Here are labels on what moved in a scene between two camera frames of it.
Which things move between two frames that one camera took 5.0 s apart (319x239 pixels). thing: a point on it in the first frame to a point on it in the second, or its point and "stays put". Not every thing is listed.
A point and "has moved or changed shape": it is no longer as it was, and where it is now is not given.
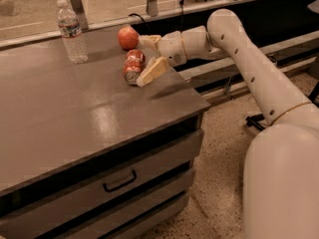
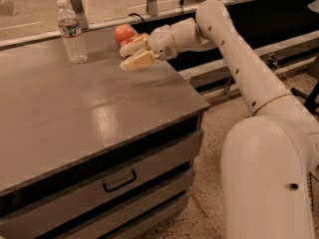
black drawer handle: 122,184 stays put
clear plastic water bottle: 71,33 stays put
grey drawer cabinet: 84,154 stays put
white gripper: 170,48 to 161,43
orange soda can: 134,64 has moved or changed shape
